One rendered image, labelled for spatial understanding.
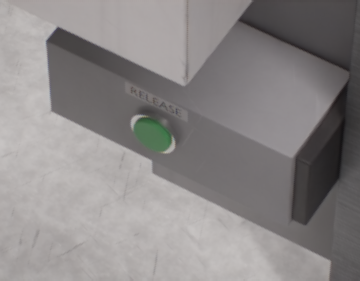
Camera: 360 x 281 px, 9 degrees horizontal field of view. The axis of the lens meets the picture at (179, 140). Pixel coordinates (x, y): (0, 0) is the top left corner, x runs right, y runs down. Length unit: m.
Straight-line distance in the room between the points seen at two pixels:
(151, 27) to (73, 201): 1.62
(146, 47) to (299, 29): 0.23
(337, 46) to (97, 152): 1.47
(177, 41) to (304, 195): 0.25
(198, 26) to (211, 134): 0.22
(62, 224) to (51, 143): 0.13
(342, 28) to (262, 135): 0.09
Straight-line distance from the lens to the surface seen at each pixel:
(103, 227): 2.86
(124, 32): 1.29
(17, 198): 2.89
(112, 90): 1.50
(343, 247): 1.58
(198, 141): 1.49
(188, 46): 1.27
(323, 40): 1.49
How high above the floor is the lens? 2.34
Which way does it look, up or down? 53 degrees down
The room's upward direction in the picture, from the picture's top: straight up
